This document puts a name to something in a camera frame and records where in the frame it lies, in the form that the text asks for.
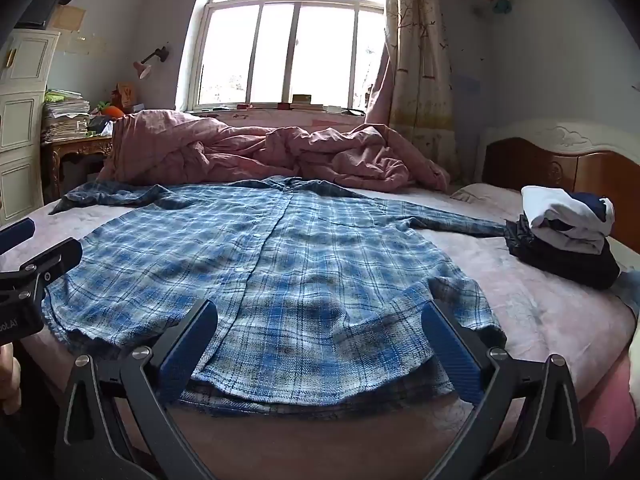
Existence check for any floral curtain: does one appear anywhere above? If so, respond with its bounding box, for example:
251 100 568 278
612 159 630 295
365 0 458 181

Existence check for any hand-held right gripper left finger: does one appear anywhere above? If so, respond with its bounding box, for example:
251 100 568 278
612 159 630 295
55 299 219 480

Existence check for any pale blue cloth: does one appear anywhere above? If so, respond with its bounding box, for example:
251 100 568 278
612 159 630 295
614 270 640 317

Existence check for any pink pillow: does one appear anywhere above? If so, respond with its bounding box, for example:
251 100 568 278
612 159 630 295
450 182 526 221

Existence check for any white and navy folded garment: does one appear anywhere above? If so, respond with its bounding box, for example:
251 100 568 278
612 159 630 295
521 186 616 256

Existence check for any stack of papers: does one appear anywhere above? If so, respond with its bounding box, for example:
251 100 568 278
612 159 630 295
41 89 91 142

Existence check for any blue plaid shirt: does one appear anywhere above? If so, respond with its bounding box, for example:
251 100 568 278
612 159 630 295
41 176 508 418

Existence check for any wooden headboard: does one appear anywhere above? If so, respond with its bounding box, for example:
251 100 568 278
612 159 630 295
477 119 640 256

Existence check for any orange carrot plush toy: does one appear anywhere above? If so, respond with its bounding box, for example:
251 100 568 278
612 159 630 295
95 100 126 120

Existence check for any orange and red box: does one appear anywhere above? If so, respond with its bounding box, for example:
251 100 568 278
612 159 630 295
116 82 142 111

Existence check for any pink quilt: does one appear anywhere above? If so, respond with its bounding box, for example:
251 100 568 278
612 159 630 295
97 108 451 193

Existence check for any beige paper sheet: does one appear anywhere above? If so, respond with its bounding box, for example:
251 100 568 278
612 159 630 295
51 5 87 31

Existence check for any person's left hand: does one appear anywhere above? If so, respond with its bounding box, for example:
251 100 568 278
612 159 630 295
0 344 22 416

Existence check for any pink wall lamp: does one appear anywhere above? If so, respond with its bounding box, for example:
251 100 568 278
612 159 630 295
132 46 170 80

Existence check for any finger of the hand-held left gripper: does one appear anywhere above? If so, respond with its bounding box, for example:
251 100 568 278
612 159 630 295
0 218 37 256
0 237 83 292

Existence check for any stack of books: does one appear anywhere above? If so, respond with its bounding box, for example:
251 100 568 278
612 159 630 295
290 94 326 112

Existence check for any white cabinet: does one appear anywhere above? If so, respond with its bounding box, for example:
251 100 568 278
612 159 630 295
0 29 61 226

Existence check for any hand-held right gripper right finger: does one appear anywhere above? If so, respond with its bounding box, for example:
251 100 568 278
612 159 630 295
421 300 583 480

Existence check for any carved wooden side table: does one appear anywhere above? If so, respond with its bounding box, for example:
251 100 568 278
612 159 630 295
41 135 115 201

